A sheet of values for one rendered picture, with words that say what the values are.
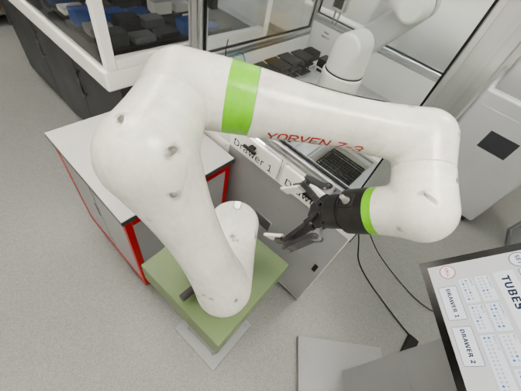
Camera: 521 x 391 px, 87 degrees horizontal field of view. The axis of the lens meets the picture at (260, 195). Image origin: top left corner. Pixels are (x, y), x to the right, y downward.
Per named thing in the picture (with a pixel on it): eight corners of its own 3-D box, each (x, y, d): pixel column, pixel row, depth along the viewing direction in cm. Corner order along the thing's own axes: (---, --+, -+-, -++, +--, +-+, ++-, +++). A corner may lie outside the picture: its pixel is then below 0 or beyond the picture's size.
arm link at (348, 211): (381, 243, 54) (389, 202, 58) (351, 218, 48) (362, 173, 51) (353, 241, 59) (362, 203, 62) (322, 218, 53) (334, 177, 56)
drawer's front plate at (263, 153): (274, 179, 122) (280, 161, 113) (229, 143, 131) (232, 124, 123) (276, 178, 123) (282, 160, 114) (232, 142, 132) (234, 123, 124)
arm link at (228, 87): (134, 134, 45) (119, 59, 35) (158, 94, 53) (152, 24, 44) (244, 156, 46) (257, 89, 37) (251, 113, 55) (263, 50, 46)
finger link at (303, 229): (326, 216, 63) (328, 220, 62) (289, 243, 67) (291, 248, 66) (315, 209, 61) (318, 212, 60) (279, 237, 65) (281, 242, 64)
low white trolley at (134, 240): (147, 294, 160) (120, 223, 102) (92, 224, 180) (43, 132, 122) (222, 237, 192) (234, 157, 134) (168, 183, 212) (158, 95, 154)
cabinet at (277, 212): (295, 306, 171) (352, 243, 110) (191, 202, 205) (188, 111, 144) (366, 222, 224) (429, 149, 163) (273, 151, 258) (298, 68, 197)
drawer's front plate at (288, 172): (331, 226, 111) (342, 210, 103) (278, 183, 121) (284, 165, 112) (333, 223, 112) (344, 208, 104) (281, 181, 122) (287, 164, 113)
